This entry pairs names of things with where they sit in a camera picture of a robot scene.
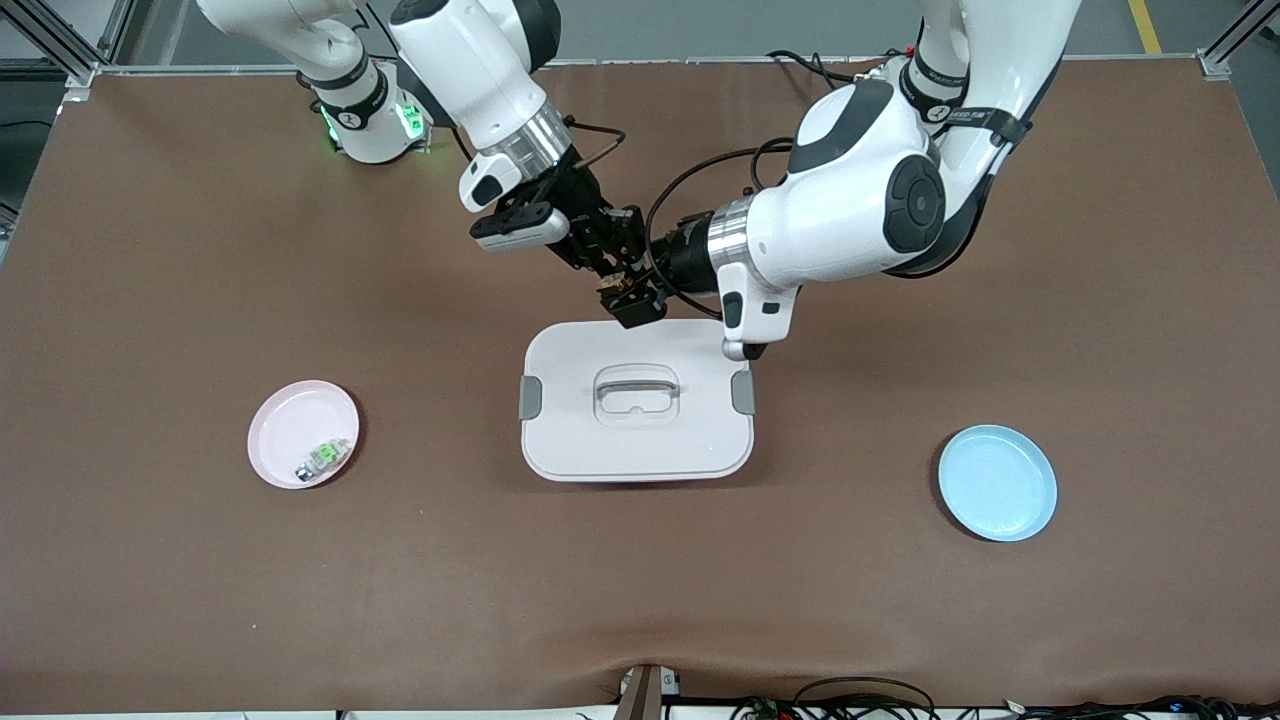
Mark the black floor cable bundle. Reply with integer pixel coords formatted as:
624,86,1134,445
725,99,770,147
1010,694,1280,720
735,677,941,720

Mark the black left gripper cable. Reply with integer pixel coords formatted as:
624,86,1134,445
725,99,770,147
645,140,801,301

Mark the pink round plate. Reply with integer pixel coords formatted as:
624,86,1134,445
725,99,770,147
247,379,361,490

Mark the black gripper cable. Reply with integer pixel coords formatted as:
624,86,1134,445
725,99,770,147
560,118,627,171
645,140,801,301

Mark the grey box lid handle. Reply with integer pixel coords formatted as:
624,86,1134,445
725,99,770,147
594,366,682,403

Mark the mounting post with bracket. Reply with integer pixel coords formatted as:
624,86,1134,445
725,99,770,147
612,662,683,720

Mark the white lidded storage box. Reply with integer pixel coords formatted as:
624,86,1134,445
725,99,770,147
520,318,756,484

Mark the aluminium frame extrusion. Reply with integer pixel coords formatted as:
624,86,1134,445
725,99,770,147
1195,0,1280,81
0,0,136,101

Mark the silver table edge rail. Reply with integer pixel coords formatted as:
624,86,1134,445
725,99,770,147
95,57,1216,77

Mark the yellow floor tape strip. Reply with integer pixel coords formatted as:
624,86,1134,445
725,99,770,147
1128,0,1167,56

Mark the black arm base cable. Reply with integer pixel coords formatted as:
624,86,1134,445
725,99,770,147
768,48,881,89

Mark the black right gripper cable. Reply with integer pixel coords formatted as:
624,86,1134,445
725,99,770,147
560,118,627,171

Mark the light blue round plate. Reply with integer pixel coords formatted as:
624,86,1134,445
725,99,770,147
938,424,1058,543

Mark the green and white switch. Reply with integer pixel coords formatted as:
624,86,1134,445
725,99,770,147
294,438,351,483

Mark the brown table cover sheet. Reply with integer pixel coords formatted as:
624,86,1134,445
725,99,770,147
0,60,1280,713

